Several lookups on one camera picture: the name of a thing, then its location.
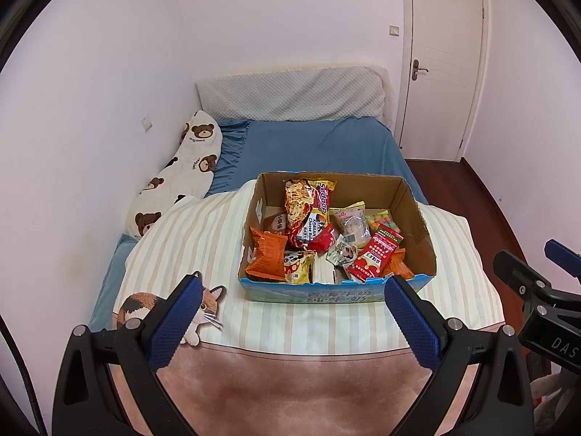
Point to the colourful candy bag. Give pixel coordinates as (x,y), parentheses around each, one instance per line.
(383,222)

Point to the white wall socket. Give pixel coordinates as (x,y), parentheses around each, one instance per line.
(147,123)

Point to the yellow panda snack packet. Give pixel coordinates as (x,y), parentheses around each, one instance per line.
(297,268)

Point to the white bear print pillow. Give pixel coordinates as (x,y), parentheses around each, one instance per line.
(195,159)

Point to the brown biscuit packet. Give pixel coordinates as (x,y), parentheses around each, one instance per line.
(276,225)

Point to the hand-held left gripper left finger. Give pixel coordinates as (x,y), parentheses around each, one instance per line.
(177,322)

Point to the grey padded headboard cushion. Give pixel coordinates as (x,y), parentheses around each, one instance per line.
(290,93)

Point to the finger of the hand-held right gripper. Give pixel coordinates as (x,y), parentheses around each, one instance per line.
(517,275)
(565,256)

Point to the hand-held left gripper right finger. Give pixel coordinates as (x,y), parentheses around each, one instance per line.
(411,322)

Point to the large red yellow noodle packet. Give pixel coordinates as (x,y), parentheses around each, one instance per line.
(304,209)

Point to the clear yellow-edged snack packet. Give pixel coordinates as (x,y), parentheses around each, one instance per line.
(352,225)

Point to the striped cat print blanket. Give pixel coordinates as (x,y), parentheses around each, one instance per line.
(295,395)

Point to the small white cartoon packet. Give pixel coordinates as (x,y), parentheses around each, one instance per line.
(345,252)

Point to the orange snack packet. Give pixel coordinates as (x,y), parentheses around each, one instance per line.
(265,254)
(399,265)

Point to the white bread packet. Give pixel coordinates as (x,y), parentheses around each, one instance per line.
(324,272)

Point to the white door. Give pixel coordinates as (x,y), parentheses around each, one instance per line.
(445,100)

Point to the white fluffy cloth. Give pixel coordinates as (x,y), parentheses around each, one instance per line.
(556,395)

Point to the long red snack packet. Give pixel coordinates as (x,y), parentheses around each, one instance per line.
(374,254)

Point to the printed cardboard box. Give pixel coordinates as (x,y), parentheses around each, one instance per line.
(411,218)

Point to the bed with blue sheet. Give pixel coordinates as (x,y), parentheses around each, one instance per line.
(317,145)

